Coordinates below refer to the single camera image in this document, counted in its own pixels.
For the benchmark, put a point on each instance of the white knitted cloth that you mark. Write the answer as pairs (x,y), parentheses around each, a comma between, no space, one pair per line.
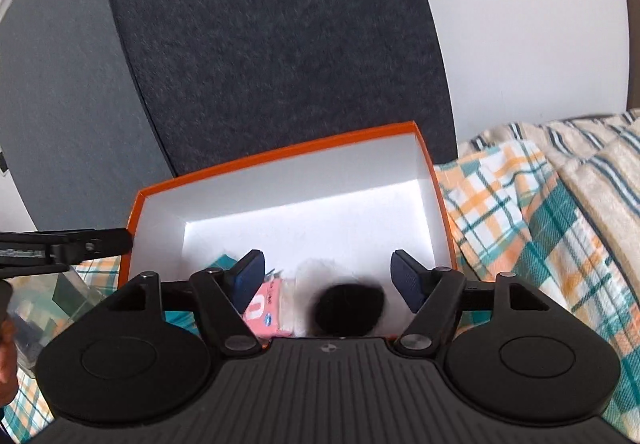
(307,274)

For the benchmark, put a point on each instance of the clear teal storage box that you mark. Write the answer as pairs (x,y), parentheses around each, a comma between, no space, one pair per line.
(65,294)

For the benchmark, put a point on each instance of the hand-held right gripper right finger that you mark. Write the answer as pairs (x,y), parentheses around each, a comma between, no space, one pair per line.
(407,281)

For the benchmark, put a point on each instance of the black fuzzy scrunchie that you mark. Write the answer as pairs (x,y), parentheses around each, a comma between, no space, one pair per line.
(350,311)

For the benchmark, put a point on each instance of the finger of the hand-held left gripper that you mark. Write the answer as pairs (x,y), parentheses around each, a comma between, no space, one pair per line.
(100,241)

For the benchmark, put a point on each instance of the dark grey headboard panel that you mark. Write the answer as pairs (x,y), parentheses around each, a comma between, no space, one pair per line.
(250,24)

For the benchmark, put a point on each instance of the pink tissue packet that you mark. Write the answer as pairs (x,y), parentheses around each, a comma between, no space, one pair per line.
(270,311)

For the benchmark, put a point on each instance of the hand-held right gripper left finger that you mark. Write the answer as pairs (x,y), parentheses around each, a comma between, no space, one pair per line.
(250,276)

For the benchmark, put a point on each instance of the person's left hand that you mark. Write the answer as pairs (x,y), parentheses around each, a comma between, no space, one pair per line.
(6,364)

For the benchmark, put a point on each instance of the orange cardboard box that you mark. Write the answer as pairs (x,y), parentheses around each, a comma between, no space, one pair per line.
(300,204)

